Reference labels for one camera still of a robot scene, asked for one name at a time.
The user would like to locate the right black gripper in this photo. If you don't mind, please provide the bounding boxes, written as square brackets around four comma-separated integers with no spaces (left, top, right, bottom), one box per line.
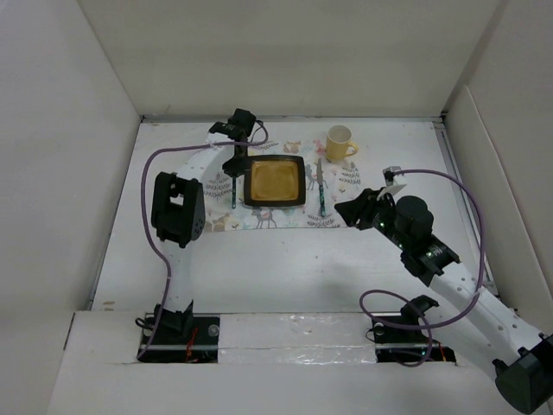
[333,187,410,251]

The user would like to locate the fork with teal handle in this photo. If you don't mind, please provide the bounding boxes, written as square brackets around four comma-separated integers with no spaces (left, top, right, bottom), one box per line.
[231,176,237,210]

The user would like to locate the square black yellow plate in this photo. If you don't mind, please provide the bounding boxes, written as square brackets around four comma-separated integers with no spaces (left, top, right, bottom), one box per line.
[244,155,306,208]

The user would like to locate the knife with blue handle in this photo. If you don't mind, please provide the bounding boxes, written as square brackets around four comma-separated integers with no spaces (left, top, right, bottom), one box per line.
[316,159,326,217]

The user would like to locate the yellow ceramic mug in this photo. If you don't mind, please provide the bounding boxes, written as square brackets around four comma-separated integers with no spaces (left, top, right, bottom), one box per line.
[326,125,359,161]

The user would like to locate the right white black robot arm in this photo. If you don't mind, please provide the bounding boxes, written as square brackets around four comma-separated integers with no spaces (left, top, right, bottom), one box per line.
[334,188,552,414]

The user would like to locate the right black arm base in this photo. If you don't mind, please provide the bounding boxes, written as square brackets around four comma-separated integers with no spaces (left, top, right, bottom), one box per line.
[365,295,457,367]

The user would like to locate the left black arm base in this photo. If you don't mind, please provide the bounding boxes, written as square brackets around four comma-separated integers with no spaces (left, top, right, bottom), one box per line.
[135,303,220,364]

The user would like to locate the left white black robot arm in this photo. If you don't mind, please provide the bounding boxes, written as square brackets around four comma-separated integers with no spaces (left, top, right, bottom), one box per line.
[150,109,262,343]

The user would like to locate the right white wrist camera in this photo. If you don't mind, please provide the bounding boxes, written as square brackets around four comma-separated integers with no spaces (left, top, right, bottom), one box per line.
[378,166,407,200]

